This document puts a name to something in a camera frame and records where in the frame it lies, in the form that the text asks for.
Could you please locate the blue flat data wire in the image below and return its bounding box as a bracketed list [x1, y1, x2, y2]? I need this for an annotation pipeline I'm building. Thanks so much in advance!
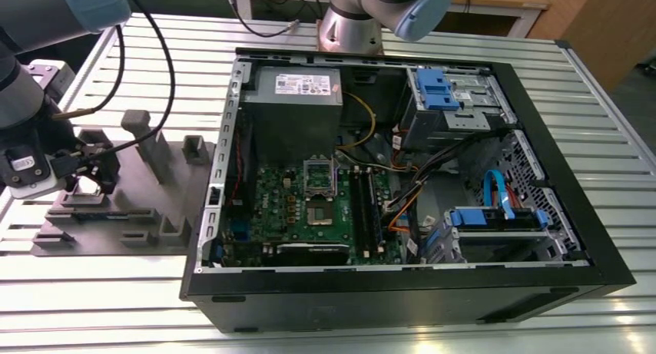
[482, 169, 516, 220]

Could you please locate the black RAM slot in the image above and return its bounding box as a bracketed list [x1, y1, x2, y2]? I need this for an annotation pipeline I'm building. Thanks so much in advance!
[363, 167, 384, 256]
[369, 167, 390, 255]
[356, 167, 377, 256]
[349, 167, 371, 257]

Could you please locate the wooden cabinet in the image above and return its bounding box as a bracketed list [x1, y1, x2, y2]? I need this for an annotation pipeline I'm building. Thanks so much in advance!
[526, 0, 656, 94]

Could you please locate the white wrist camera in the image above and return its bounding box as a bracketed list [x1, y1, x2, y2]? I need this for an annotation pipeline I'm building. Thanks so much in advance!
[0, 144, 61, 200]

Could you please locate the wooden desk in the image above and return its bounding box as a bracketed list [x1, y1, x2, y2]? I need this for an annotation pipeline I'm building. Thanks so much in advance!
[450, 0, 553, 38]

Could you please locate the thin red wire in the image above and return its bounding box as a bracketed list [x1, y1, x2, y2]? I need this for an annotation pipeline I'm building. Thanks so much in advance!
[228, 121, 245, 201]

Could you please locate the grey power supply unit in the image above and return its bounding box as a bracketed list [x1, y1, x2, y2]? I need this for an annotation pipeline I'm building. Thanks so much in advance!
[239, 65, 343, 167]

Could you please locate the blue plastic drive rail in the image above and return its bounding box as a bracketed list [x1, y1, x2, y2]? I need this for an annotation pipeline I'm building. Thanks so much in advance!
[418, 230, 442, 265]

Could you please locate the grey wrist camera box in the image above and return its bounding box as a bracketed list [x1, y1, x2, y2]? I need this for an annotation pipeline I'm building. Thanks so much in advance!
[27, 60, 77, 101]

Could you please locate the blue motherboard connector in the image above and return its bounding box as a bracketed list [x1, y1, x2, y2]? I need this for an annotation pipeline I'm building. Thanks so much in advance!
[229, 220, 252, 243]

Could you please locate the CPU socket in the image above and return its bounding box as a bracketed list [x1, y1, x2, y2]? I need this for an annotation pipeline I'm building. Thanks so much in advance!
[304, 197, 340, 227]

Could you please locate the blue plastic disk carrier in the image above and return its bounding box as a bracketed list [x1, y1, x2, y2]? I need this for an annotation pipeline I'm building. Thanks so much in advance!
[415, 68, 460, 112]

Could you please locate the grey parts rack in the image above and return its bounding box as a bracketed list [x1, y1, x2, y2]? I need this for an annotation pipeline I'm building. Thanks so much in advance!
[30, 110, 216, 257]

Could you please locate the silver CPU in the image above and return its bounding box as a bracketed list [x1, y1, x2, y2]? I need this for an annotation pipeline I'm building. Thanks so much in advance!
[72, 175, 102, 197]

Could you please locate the silver drive cage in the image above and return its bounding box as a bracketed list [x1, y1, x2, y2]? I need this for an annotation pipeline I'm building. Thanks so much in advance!
[400, 65, 516, 150]

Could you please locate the black PC case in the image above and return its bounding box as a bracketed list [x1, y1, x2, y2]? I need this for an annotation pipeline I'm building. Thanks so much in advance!
[177, 45, 635, 334]

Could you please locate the yellow wire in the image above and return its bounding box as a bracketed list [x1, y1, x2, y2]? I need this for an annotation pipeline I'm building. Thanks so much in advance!
[340, 91, 379, 150]

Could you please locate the power supply wire bundle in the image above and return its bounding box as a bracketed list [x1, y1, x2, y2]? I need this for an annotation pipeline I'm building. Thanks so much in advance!
[335, 146, 419, 174]

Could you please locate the black graphics card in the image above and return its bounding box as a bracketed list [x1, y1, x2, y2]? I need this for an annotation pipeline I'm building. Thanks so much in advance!
[259, 241, 353, 267]

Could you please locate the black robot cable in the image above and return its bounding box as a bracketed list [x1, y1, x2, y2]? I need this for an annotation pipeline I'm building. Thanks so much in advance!
[84, 0, 177, 163]
[51, 23, 126, 121]

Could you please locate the orange wire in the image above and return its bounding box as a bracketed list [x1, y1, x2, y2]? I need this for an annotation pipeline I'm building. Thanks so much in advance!
[386, 194, 411, 234]

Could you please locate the white power supply label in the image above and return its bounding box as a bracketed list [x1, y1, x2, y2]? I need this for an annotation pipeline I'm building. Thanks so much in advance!
[273, 73, 332, 97]

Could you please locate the green motherboard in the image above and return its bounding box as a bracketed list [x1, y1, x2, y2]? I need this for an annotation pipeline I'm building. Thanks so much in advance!
[217, 164, 407, 267]

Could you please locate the silver disk bay cage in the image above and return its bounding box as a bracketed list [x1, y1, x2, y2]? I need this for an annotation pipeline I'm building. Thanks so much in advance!
[438, 207, 587, 265]

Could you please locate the loose cable with metal plug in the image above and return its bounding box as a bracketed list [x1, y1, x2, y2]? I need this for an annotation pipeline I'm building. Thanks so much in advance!
[223, 0, 321, 37]

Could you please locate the hard disk in blue carrier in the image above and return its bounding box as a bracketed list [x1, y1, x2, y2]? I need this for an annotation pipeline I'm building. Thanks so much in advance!
[448, 209, 547, 233]

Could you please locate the black wire bundle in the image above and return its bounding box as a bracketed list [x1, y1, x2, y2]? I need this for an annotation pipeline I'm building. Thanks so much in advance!
[383, 129, 516, 213]

